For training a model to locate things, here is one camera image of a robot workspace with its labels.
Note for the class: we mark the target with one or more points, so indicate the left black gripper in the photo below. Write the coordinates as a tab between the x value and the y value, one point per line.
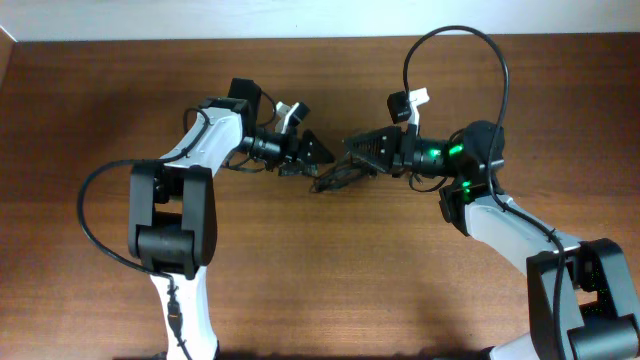
290	154

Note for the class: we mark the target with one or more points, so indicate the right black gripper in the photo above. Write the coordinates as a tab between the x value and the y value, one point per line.
391	148

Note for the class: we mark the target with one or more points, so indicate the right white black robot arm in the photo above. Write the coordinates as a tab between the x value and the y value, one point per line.
582	302

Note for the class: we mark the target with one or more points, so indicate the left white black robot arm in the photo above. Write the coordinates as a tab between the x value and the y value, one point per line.
172	227

